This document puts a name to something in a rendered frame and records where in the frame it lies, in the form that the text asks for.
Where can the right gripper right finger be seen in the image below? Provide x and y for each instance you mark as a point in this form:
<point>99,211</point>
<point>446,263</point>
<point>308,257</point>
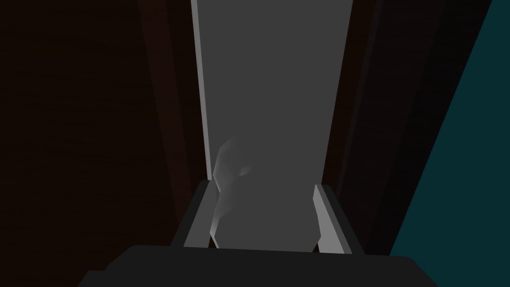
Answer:
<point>330,227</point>

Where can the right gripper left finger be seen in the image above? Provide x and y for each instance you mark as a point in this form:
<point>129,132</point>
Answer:
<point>198,223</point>

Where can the grey door leaf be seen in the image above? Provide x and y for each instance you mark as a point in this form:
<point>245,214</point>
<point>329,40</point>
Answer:
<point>275,59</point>

